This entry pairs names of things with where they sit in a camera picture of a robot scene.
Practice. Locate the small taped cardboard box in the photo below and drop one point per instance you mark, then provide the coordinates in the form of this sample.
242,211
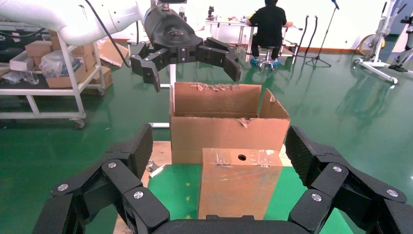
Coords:
238,187

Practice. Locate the clear plastic bottle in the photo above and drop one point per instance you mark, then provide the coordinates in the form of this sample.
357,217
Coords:
32,77

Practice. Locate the clear plastic bag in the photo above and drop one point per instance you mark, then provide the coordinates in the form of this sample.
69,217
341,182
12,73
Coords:
53,63

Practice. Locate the black tripod stand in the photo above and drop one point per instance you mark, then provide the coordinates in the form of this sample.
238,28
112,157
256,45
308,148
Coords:
318,58

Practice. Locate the flat cardboard sheet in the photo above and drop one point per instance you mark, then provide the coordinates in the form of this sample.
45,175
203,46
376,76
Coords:
111,51

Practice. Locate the wide brown cardboard box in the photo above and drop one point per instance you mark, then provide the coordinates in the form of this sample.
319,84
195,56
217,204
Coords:
64,82

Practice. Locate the stacked brown cardboard box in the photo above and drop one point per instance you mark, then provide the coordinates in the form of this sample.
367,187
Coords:
85,59

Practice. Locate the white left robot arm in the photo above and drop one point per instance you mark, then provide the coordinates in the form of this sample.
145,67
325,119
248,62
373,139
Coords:
80,19

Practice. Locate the large open cardboard carton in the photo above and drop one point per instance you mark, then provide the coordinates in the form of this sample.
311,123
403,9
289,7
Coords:
226,135

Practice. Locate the person in black clothes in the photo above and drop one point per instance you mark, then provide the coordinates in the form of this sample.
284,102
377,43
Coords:
267,25

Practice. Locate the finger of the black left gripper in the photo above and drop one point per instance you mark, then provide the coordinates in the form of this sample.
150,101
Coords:
222,56
146,64

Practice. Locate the metal binder clip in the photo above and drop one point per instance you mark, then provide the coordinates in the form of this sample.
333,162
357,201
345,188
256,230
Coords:
151,167

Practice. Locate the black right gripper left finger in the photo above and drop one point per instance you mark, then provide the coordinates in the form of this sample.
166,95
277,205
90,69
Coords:
122,174

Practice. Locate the black curved tube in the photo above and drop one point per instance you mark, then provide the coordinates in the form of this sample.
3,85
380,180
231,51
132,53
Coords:
312,35
302,35

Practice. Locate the white metal shelf cart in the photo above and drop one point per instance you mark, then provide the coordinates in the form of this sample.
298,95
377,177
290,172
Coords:
77,90

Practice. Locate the white work table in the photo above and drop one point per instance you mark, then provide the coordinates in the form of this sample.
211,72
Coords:
226,24

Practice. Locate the low brown cardboard box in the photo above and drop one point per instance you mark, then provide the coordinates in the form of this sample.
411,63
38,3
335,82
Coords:
105,79

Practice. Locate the yellow round fan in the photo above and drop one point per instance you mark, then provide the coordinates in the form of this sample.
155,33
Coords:
371,45

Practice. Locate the black wheeled stool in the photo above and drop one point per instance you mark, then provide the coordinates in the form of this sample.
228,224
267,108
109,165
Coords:
268,55

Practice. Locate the small brown cardboard box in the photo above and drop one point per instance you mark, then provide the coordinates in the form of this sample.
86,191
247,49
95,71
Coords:
38,48

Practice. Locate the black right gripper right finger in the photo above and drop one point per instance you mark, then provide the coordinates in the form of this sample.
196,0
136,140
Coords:
335,181

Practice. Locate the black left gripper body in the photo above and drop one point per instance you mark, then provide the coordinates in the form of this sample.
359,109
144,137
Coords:
171,32

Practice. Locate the white exercise machine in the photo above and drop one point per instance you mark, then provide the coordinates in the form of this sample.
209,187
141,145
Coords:
374,64

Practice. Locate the flat white box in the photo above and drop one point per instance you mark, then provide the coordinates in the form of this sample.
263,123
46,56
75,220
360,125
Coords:
21,63

